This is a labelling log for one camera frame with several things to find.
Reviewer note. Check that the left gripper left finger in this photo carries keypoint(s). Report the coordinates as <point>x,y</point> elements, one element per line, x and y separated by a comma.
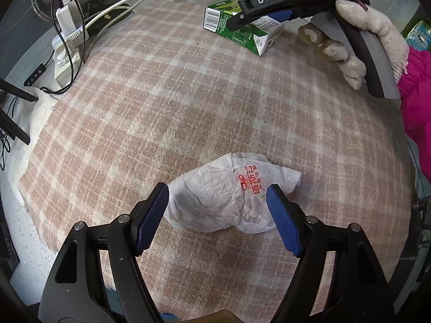
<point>75,289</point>

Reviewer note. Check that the white power strip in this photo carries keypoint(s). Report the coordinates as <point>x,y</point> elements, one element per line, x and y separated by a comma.
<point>68,55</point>

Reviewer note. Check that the green dish soap bottle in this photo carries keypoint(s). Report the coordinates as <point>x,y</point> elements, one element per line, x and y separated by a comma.
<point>417,34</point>

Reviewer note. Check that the white cloth under tablecloth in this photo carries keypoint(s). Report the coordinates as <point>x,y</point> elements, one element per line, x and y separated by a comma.
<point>31,117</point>

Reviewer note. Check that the right hand in white glove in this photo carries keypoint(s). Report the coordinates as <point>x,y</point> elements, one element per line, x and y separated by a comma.
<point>364,18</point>

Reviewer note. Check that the green white milk carton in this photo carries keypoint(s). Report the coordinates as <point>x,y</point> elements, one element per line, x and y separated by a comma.
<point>257,37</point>

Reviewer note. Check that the white plastic bag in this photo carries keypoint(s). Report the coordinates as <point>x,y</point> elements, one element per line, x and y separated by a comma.
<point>229,191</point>

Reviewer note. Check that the black inline cable controller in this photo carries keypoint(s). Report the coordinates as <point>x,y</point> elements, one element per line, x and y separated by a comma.
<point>35,75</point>

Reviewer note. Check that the white charger adapter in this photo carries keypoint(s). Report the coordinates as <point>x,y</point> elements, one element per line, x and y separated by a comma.
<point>70,19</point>

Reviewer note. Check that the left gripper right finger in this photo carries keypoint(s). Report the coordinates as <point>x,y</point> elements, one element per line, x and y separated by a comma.
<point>358,290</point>

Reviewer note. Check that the pink sleeve forearm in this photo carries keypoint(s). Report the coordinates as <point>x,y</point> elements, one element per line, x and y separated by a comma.
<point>415,87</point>

